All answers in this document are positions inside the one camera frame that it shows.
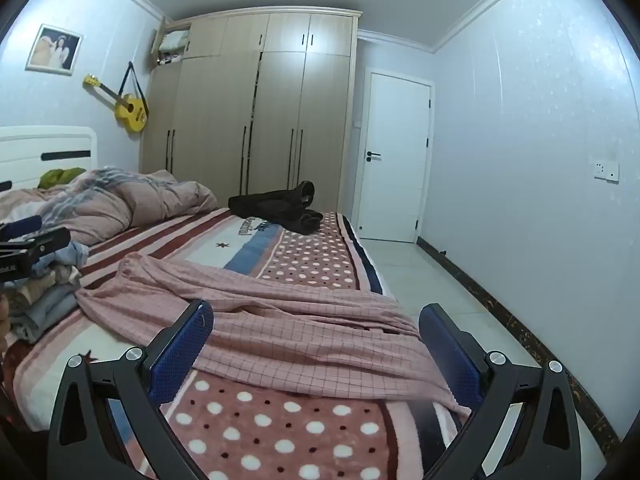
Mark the pink duvet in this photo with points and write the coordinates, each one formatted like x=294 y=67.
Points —
x=150 y=200

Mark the bedding on wardrobe shelf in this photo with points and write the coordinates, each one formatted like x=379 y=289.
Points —
x=172 y=42

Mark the white bed headboard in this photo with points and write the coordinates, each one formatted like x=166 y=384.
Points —
x=45 y=147

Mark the black clothing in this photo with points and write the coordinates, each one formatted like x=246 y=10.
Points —
x=280 y=207

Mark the polka dot printed blanket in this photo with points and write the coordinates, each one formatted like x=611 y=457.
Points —
x=300 y=260

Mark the pile of folded clothes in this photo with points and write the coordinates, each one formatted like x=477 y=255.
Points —
x=45 y=300

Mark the white wall socket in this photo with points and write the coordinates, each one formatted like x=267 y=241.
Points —
x=606 y=170

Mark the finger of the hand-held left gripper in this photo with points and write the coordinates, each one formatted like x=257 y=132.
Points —
x=45 y=246
x=22 y=225

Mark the yellow guitar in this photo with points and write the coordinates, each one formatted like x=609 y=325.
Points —
x=129 y=110

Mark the pink checked pants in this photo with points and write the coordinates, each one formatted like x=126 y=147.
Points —
x=300 y=330

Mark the white door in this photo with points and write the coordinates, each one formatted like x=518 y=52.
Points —
x=395 y=160

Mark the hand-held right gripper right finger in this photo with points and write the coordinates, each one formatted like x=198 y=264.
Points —
x=450 y=350

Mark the framed wall photo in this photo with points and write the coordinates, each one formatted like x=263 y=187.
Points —
x=54 y=50

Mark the beige wooden wardrobe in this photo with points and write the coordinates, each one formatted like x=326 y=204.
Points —
x=215 y=110

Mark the green pillow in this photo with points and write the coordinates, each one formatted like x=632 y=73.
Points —
x=60 y=177

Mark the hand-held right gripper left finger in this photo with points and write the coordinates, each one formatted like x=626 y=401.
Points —
x=185 y=345

